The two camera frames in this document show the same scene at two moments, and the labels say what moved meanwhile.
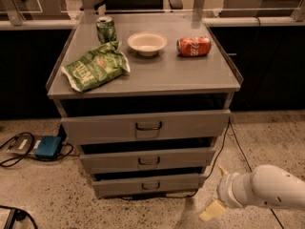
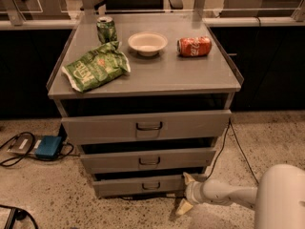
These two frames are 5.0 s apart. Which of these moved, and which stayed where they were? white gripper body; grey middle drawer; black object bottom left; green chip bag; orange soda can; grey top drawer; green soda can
Moved: white gripper body
Stayed: orange soda can; black object bottom left; grey top drawer; green soda can; green chip bag; grey middle drawer
